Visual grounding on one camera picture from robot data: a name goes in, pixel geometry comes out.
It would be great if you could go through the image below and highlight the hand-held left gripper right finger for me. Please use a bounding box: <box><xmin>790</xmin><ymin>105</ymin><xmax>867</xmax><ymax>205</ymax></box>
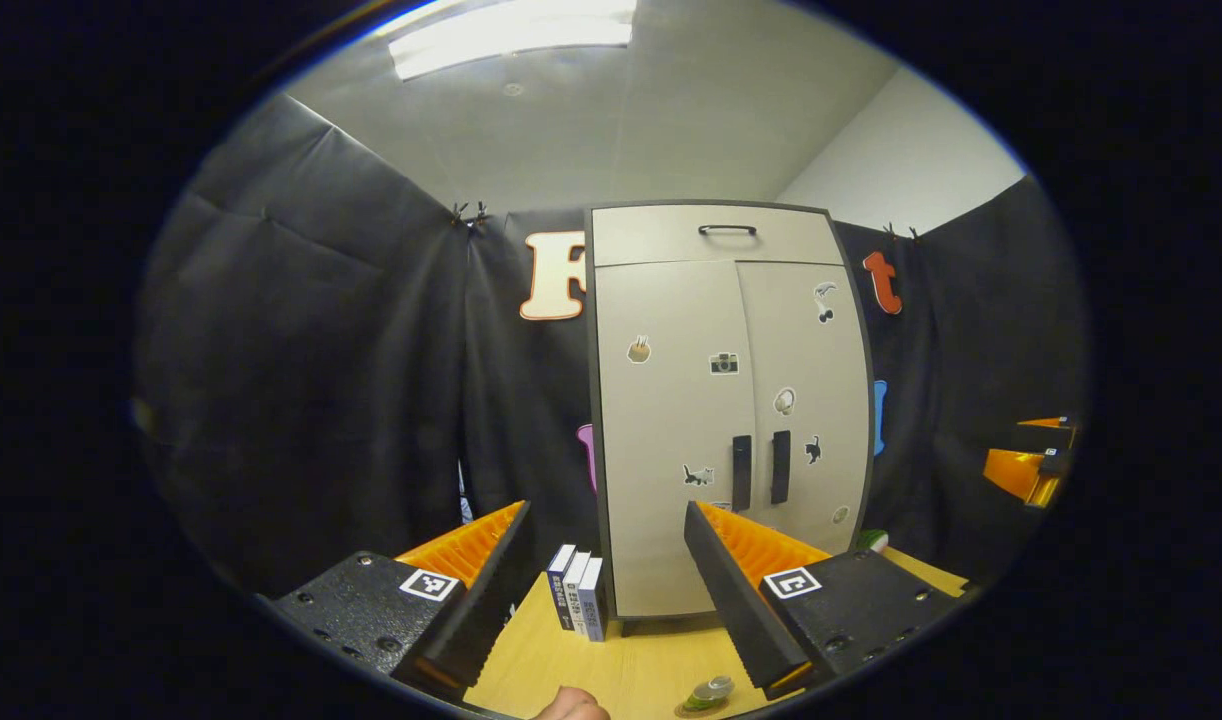
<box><xmin>683</xmin><ymin>500</ymin><xmax>967</xmax><ymax>701</ymax></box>

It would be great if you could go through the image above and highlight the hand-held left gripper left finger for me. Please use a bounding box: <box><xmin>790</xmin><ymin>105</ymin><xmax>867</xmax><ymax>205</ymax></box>
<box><xmin>271</xmin><ymin>500</ymin><xmax>532</xmax><ymax>701</ymax></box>

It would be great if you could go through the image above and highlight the grey cabinet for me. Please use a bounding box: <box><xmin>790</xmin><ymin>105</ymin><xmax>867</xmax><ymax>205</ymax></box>
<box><xmin>583</xmin><ymin>200</ymin><xmax>875</xmax><ymax>638</ymax></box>

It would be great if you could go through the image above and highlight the green label plastic bottle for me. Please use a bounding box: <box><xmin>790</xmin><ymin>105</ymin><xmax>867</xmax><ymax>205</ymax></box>
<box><xmin>683</xmin><ymin>675</ymin><xmax>737</xmax><ymax>713</ymax></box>

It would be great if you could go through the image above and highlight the grey door with camera sticker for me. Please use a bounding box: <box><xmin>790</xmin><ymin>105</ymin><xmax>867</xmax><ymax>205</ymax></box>
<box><xmin>593</xmin><ymin>262</ymin><xmax>752</xmax><ymax>618</ymax></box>

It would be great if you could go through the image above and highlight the grey door with headphone sticker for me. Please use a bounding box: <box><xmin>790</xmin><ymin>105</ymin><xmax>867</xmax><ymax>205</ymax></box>
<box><xmin>736</xmin><ymin>262</ymin><xmax>872</xmax><ymax>556</ymax></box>

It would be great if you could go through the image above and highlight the grey cabinet drawer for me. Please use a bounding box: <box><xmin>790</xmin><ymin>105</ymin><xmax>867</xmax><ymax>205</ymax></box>
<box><xmin>591</xmin><ymin>205</ymin><xmax>845</xmax><ymax>269</ymax></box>

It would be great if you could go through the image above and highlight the blue and white book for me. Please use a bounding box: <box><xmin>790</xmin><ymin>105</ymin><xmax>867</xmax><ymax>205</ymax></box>
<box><xmin>563</xmin><ymin>551</ymin><xmax>592</xmax><ymax>638</ymax></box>
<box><xmin>579</xmin><ymin>557</ymin><xmax>607</xmax><ymax>643</ymax></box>
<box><xmin>546</xmin><ymin>545</ymin><xmax>577</xmax><ymax>631</ymax></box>

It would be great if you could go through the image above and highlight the black backdrop cloth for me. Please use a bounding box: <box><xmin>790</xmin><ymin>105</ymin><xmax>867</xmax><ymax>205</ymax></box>
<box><xmin>136</xmin><ymin>92</ymin><xmax>1087</xmax><ymax>601</ymax></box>

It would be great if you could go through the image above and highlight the ceiling light panel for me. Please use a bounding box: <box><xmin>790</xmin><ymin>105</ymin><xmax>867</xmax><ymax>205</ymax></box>
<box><xmin>389</xmin><ymin>0</ymin><xmax>637</xmax><ymax>81</ymax></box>

